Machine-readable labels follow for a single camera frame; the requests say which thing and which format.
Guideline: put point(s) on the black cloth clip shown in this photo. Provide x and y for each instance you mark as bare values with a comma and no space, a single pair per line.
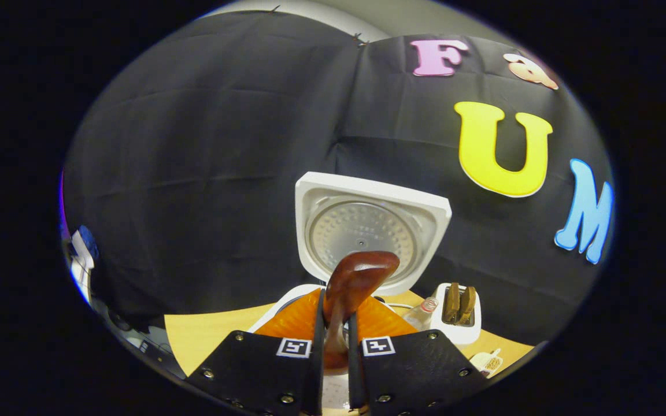
359,39

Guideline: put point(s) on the white toaster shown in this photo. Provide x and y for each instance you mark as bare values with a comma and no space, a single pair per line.
454,332

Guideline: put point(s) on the brown bread slice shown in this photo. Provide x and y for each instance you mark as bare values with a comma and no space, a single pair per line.
451,303
467,305

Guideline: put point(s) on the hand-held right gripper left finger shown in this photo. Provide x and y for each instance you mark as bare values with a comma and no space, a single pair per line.
317,370

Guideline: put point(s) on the clear plastic water bottle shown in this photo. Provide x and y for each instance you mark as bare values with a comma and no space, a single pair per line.
420,315

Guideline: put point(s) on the white rice cooker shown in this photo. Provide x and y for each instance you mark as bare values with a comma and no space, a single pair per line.
367,219

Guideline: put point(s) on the black backdrop cloth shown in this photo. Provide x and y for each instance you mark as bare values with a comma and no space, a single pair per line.
194,173

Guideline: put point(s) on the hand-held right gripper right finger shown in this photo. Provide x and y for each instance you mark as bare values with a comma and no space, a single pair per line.
356,370

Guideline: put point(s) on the white divided dish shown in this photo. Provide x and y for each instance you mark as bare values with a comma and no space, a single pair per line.
489,364

